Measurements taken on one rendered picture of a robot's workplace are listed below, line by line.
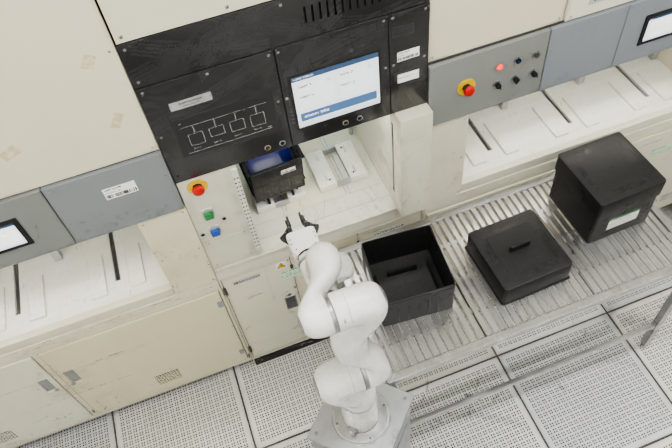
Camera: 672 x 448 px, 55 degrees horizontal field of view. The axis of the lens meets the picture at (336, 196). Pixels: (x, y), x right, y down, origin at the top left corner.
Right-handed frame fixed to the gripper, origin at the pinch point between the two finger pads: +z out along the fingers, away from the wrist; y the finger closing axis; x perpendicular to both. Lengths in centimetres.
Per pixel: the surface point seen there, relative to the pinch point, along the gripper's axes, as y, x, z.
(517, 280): 70, -33, -34
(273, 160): 2.6, -14.6, 43.0
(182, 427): -73, -119, -3
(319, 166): 21, -29, 45
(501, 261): 69, -33, -25
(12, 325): -110, -34, 22
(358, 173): 35, -29, 34
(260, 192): -6.6, -18.6, 32.7
